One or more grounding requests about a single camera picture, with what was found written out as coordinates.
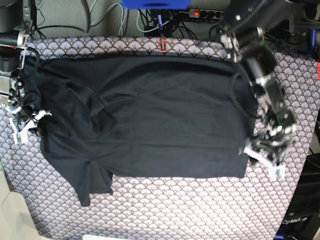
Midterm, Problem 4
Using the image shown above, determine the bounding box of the black power strip red switch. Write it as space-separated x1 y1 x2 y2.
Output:
188 9 224 20

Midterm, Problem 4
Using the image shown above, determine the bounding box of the dark navy T-shirt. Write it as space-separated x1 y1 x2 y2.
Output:
24 56 257 207

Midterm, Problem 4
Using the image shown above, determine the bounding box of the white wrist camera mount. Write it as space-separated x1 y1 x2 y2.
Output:
239 142 288 181
9 109 52 145

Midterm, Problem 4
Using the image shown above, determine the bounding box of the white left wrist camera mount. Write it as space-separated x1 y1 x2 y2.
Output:
239 142 288 181

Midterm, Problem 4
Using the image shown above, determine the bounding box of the black OpenArm box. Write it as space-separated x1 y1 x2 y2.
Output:
274 153 320 240

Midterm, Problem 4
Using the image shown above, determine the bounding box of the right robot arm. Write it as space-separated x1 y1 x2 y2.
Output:
0 0 50 144

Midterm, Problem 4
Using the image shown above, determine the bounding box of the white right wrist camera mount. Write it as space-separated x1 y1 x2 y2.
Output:
9 109 52 145

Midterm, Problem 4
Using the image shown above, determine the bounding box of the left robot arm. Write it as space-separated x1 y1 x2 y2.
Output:
218 0 304 170

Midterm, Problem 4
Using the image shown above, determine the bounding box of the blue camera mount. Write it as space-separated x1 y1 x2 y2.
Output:
121 0 191 10

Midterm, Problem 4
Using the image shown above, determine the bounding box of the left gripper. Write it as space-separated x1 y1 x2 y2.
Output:
246 133 293 167

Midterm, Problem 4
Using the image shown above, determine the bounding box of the red table clamp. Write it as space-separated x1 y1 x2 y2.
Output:
159 38 167 53

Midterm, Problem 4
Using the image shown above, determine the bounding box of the red clamp right edge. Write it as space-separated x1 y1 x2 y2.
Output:
317 62 320 80

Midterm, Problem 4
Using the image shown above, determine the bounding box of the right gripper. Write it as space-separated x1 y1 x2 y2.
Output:
7 102 45 137

